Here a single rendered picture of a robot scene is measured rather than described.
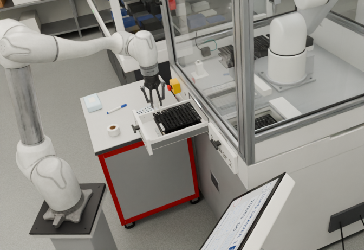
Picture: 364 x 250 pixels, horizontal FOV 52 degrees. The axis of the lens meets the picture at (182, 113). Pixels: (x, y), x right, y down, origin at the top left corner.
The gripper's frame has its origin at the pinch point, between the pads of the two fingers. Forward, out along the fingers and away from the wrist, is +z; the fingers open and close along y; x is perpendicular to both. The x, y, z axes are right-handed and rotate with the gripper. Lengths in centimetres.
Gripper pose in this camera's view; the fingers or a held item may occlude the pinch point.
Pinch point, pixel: (156, 106)
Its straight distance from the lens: 196.1
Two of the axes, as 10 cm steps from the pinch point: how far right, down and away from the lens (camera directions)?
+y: 9.7, -2.2, 1.1
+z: 1.2, 8.0, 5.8
